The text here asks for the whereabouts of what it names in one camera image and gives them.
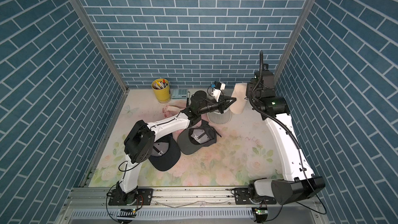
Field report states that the black marker pen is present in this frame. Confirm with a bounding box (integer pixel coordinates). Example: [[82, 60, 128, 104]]
[[186, 91, 190, 107]]

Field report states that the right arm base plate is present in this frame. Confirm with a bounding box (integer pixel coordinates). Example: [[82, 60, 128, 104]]
[[230, 188, 277, 205]]

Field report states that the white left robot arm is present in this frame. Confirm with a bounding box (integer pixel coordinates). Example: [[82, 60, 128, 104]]
[[115, 89, 236, 205]]

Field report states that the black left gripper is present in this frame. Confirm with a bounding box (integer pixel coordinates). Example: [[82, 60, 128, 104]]
[[195, 95, 234, 116]]

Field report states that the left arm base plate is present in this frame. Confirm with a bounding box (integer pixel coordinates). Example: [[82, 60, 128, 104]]
[[106, 188, 153, 207]]

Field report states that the black baseball cap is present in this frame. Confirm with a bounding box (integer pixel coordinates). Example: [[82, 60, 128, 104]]
[[149, 134, 181, 172]]

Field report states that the pink baseball cap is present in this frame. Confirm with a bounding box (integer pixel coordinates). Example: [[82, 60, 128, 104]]
[[163, 105, 194, 122]]

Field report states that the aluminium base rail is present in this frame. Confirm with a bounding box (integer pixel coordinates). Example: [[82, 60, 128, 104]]
[[56, 186, 329, 224]]

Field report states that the beige Colorado baseball cap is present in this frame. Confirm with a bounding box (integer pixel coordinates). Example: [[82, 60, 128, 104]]
[[230, 83, 248, 115]]

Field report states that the yellow pen holder cup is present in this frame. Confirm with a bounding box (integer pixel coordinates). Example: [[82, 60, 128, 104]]
[[151, 78, 172, 104]]

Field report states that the cream white baseball cap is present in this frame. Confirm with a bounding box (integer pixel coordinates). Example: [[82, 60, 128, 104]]
[[207, 108, 232, 125]]

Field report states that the grey baseball cap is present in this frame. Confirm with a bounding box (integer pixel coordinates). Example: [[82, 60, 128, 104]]
[[177, 120, 221, 155]]

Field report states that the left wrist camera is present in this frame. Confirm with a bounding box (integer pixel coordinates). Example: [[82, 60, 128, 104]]
[[209, 82, 226, 102]]

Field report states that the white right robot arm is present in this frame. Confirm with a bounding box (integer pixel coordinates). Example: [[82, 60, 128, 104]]
[[246, 52, 325, 205]]

